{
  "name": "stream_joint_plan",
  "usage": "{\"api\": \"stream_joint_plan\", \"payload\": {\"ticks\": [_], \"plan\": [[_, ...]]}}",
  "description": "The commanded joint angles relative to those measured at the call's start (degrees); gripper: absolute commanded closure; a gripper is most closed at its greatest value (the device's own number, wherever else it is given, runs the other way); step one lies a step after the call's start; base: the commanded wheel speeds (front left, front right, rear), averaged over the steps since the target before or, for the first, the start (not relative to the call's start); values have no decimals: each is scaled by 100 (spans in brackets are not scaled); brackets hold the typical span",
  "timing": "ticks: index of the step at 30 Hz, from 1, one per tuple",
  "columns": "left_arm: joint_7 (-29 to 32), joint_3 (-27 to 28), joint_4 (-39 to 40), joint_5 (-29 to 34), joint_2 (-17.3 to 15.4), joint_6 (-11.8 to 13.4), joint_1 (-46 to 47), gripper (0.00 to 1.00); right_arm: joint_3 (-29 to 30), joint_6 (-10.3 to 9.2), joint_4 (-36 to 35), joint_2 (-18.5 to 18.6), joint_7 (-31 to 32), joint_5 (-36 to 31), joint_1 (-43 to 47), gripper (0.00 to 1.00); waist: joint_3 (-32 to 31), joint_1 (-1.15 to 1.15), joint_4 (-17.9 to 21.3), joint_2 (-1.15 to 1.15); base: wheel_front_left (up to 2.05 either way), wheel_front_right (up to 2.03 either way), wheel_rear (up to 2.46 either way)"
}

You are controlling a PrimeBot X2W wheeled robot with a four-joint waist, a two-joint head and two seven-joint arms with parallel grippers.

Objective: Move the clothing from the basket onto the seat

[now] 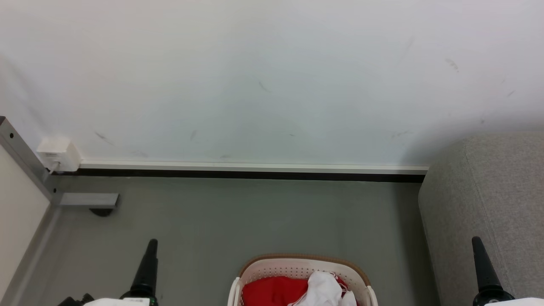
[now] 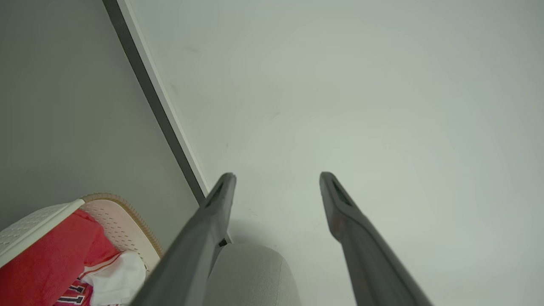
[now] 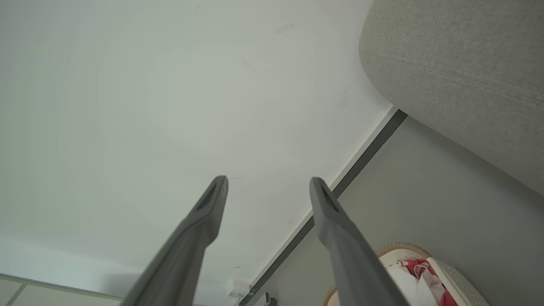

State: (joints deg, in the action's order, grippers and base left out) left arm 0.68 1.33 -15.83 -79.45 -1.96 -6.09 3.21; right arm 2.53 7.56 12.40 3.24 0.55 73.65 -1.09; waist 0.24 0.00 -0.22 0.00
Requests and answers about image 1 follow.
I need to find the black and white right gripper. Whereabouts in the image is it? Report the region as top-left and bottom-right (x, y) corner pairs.
(471, 236), (544, 306)

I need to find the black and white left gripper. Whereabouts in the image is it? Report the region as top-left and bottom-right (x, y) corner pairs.
(84, 238), (159, 306)

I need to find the red cloth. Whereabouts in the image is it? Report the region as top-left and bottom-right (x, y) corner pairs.
(241, 274), (360, 306)

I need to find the white cloth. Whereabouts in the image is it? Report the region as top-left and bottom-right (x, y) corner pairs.
(288, 271), (358, 306)

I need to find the grey fabric sofa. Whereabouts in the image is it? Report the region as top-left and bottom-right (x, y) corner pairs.
(418, 131), (544, 306)

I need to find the white perforated laundry basket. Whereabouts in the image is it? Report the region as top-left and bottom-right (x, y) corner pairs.
(227, 254), (379, 306)

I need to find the black baseboard strip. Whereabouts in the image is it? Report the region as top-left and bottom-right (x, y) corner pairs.
(50, 168), (426, 184)

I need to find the grey metal frame foot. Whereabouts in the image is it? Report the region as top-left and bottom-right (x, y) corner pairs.
(59, 193), (120, 209)

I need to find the white wall socket box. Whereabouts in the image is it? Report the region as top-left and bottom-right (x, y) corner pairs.
(36, 138), (82, 173)

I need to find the white wall cable trunking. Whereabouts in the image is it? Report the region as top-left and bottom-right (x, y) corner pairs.
(79, 159), (429, 176)

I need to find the grey metal frame post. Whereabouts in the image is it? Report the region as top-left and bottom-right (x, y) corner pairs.
(0, 116), (61, 205)

